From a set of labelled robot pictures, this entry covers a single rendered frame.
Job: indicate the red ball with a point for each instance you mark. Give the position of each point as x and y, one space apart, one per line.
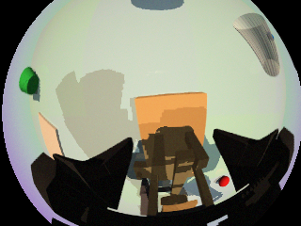
224 180

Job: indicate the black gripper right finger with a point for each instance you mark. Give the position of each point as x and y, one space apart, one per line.
242 155

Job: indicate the green cup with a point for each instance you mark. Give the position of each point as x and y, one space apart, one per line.
28 81

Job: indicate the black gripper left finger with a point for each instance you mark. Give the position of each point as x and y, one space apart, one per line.
105 173

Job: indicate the clear glass cup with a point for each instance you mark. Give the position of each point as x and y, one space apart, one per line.
256 32

